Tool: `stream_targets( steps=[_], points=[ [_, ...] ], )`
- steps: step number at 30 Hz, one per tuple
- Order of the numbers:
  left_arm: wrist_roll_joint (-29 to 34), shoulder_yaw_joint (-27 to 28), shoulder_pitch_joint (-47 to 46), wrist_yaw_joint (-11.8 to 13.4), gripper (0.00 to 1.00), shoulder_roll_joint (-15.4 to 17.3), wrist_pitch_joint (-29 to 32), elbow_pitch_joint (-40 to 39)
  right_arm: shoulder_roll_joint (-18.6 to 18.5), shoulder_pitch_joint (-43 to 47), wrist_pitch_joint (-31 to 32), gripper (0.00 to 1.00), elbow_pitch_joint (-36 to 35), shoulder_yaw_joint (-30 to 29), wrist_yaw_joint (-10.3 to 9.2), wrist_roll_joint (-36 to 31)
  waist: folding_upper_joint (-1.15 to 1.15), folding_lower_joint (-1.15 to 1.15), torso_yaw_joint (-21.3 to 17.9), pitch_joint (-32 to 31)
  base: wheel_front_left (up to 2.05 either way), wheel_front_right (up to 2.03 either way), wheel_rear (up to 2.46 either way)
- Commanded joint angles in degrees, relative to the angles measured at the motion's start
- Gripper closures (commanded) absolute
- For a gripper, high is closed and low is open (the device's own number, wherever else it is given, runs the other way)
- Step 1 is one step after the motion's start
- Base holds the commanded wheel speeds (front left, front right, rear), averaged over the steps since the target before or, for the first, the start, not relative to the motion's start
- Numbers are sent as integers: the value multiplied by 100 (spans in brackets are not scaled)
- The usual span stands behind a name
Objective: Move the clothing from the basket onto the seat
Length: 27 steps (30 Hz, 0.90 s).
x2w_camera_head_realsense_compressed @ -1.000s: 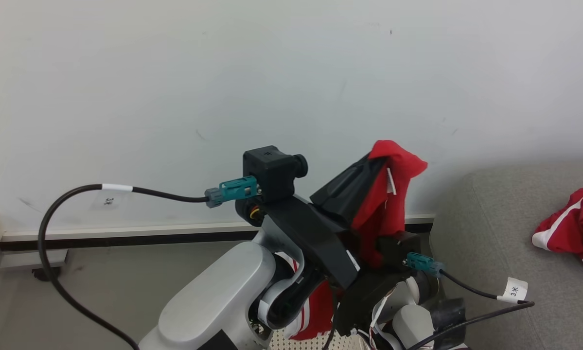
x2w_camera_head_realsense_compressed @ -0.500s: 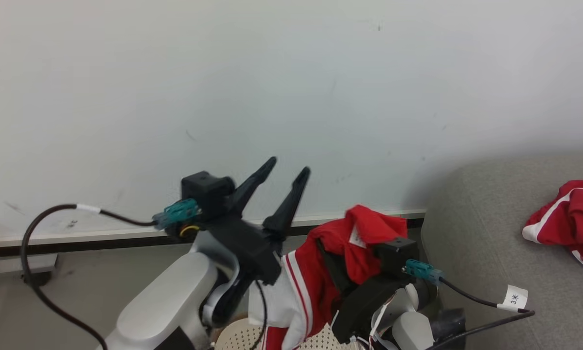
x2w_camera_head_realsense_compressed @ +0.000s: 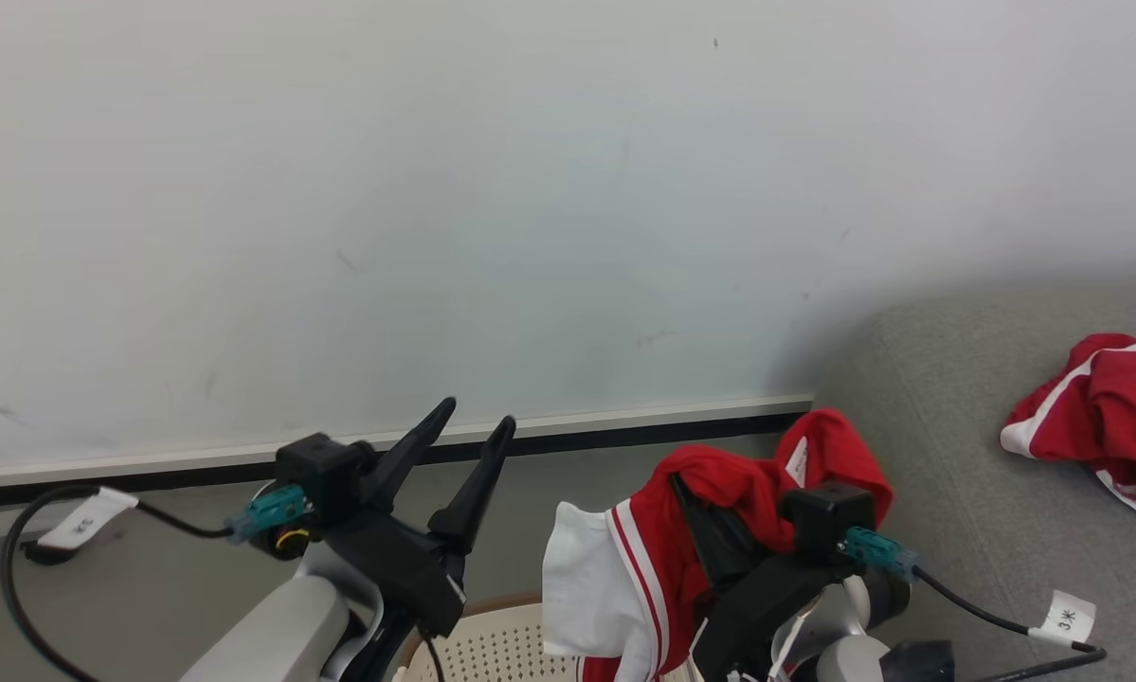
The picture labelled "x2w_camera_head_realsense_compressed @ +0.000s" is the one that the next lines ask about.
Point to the grey fabric sofa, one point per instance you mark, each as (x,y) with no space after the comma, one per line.
(984,493)

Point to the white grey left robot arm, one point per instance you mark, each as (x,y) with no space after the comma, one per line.
(283,635)

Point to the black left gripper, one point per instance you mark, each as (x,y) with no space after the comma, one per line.
(406,573)

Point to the red garment with white trim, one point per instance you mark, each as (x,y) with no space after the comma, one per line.
(1108,417)

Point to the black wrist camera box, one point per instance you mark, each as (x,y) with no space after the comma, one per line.
(326,474)
(828,516)

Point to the cream perforated laundry basket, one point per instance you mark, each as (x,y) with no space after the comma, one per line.
(501,649)

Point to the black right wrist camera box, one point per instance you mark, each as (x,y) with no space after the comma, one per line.
(828,516)

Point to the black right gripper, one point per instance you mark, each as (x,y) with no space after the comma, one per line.
(757,606)

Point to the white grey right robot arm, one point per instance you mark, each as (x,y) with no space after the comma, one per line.
(861,644)

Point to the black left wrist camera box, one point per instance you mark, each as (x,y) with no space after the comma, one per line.
(326,474)

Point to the red garment with white sleeve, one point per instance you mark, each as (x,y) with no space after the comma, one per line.
(653,559)

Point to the white and black wall baseboard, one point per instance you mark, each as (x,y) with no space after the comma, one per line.
(577,431)

